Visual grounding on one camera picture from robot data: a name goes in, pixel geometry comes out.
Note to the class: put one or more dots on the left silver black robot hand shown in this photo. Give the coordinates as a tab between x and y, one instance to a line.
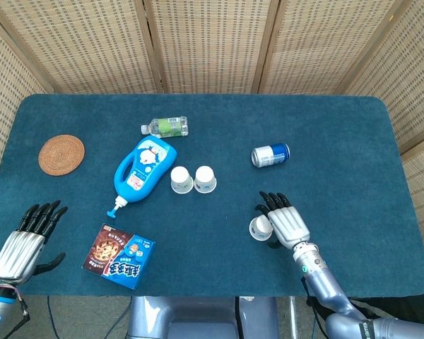
21	247

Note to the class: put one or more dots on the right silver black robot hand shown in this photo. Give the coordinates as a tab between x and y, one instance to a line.
288	226

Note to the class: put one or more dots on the white paper cup blue flower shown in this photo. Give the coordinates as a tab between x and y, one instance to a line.
205	178
259	227

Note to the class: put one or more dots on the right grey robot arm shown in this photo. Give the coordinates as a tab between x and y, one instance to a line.
325	282

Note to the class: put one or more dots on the teal table mat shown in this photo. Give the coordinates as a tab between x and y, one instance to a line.
233	226

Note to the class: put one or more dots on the blue silver drink can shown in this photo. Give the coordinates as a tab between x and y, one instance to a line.
270	155

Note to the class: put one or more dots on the silver table leg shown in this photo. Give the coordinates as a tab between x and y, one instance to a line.
292	316

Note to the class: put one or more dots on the blue brown cookie box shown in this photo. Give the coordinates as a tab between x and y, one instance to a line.
118	256

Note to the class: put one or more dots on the round woven rattan coaster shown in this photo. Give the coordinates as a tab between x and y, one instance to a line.
61	154

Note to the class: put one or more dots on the white paper cup green flower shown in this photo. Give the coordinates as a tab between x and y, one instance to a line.
181	180

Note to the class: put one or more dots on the grey robot torso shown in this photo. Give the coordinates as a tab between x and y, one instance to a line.
198	318

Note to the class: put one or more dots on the blue detergent pump bottle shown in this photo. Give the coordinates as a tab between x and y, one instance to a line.
145	169

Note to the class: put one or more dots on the clear water bottle green label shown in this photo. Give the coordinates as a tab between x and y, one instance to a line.
166	127

